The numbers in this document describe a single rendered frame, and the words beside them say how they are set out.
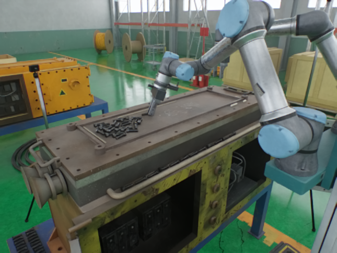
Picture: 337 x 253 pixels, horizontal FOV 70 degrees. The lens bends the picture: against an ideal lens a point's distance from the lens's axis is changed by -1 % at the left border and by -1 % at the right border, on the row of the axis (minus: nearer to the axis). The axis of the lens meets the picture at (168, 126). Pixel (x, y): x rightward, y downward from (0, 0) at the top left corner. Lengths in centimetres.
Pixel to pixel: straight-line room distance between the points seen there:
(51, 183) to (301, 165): 90
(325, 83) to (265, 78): 498
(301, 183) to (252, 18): 59
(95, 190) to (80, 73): 283
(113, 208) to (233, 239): 172
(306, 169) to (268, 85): 35
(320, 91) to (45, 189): 547
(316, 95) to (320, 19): 455
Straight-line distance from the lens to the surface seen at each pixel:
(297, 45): 1056
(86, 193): 93
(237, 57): 666
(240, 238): 252
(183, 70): 112
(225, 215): 165
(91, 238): 95
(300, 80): 594
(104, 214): 91
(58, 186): 100
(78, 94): 369
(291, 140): 81
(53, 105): 360
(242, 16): 84
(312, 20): 136
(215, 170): 128
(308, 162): 100
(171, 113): 132
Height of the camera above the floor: 184
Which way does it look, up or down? 24 degrees down
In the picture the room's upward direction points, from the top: straight up
